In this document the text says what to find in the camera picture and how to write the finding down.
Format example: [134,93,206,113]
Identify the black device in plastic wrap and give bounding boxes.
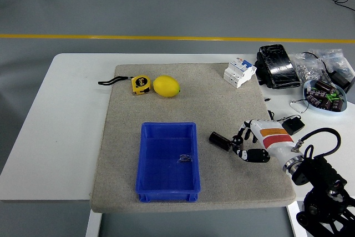
[255,44,302,90]

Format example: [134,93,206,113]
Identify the thin wire loop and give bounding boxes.
[290,99,311,114]

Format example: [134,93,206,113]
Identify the yellow tape measure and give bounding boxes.
[98,74,153,96]

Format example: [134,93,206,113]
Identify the grey-brown mat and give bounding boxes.
[90,63,296,214]

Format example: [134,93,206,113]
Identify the clear bag of small parts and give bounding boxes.
[309,48,355,79]

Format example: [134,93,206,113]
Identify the blue plastic box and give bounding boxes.
[135,122,201,203]

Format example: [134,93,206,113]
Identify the light blue bowl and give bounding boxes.
[302,79,348,114]

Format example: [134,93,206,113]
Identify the small black power adapter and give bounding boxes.
[281,117,306,136]

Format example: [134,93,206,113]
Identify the white table leg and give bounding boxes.
[287,202,306,237]
[85,209,103,237]

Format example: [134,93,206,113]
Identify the yellow lemon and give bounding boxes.
[153,75,181,98]

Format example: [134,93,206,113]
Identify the large black power adapter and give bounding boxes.
[329,70,355,93]

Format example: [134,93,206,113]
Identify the clear bag of metal nuts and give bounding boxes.
[291,52,328,82]

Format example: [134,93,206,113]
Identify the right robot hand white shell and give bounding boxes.
[231,119,305,167]

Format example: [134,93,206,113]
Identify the thin black adapter cord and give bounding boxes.
[267,109,302,123]

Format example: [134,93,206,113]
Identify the white circuit breaker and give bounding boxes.
[223,56,257,89]

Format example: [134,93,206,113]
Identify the white table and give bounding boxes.
[0,53,355,204]

